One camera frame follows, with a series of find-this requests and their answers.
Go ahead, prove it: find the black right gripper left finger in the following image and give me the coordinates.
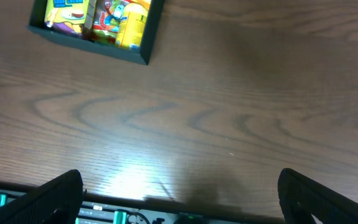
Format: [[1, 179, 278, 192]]
[[0, 169, 84, 224]]

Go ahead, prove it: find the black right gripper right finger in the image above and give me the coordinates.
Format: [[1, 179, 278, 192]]
[[278, 168, 358, 224]]

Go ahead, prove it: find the yellow Mentos bottle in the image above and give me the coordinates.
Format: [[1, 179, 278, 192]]
[[115, 1, 149, 53]]

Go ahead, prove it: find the green Pretz snack box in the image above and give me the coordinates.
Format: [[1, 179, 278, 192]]
[[44, 0, 96, 39]]

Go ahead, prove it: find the Haribo worms candy bag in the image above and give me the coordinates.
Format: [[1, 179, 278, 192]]
[[90, 0, 132, 45]]

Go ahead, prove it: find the yellow candy wrapper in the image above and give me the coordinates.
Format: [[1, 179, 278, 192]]
[[132, 0, 152, 10]]

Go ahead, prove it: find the dark green open box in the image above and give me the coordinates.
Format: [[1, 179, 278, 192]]
[[28, 0, 165, 65]]

